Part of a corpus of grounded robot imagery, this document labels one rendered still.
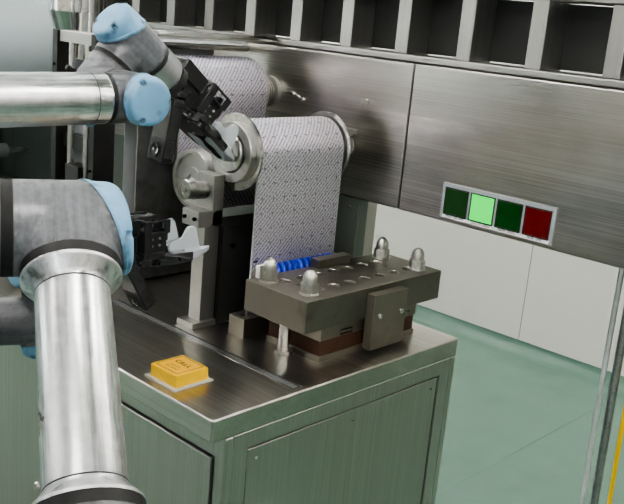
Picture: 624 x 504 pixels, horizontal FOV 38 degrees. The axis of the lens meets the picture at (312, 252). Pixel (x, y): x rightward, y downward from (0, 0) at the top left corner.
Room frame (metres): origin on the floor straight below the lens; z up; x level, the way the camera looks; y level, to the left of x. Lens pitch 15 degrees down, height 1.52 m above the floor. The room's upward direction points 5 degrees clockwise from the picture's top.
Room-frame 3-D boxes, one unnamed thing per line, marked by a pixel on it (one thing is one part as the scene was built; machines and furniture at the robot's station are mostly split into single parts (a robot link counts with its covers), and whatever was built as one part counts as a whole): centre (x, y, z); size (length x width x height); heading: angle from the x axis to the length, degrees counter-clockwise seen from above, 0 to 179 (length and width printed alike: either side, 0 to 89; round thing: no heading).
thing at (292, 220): (1.75, 0.04, 1.10); 0.23 x 0.01 x 0.18; 138
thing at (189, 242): (1.51, 0.21, 1.11); 0.09 x 0.03 x 0.06; 129
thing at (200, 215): (1.69, 0.22, 1.05); 0.06 x 0.05 x 0.31; 138
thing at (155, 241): (1.45, 0.30, 1.12); 0.12 x 0.08 x 0.09; 138
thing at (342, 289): (1.69, -0.08, 1.00); 0.40 x 0.16 x 0.06; 138
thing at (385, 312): (1.64, -0.15, 0.96); 0.10 x 0.03 x 0.11; 138
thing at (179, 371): (1.41, 0.21, 0.91); 0.07 x 0.07 x 0.02; 48
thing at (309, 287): (1.54, 0.00, 1.05); 0.04 x 0.04 x 0.04
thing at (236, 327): (1.75, 0.04, 0.92); 0.28 x 0.04 x 0.04; 138
